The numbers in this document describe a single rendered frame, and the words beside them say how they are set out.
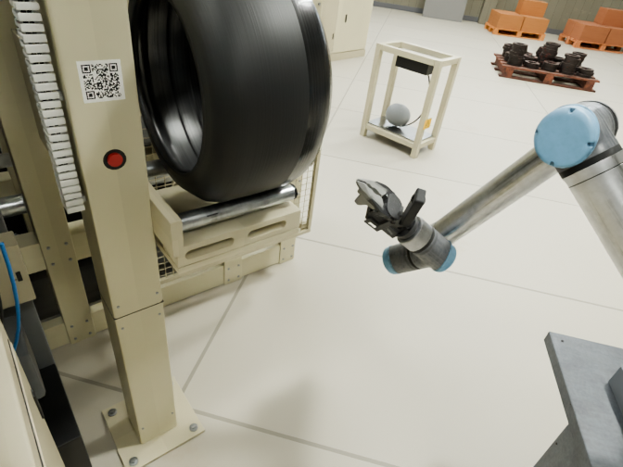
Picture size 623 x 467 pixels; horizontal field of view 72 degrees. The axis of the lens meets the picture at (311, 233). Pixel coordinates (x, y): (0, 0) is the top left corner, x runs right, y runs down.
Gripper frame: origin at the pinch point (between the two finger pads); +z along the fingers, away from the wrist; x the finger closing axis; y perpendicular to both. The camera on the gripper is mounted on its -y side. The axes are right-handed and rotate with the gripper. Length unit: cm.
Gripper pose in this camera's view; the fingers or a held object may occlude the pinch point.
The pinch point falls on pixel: (362, 182)
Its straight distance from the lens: 109.1
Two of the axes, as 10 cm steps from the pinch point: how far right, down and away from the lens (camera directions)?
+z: -7.4, -5.4, -4.0
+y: -6.2, 3.2, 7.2
